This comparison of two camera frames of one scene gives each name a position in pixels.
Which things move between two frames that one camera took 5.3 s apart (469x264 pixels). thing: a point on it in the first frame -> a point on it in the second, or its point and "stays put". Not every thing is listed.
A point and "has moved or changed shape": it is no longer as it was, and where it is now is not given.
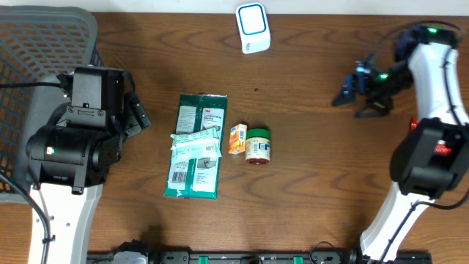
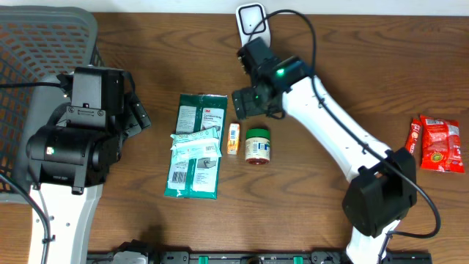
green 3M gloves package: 197,178 stays put
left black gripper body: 132,119 stays put
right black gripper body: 390,83 -> 257,100
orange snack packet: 237,138 has moved or changed shape
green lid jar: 258,146 stays put
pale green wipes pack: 201,143 stays put
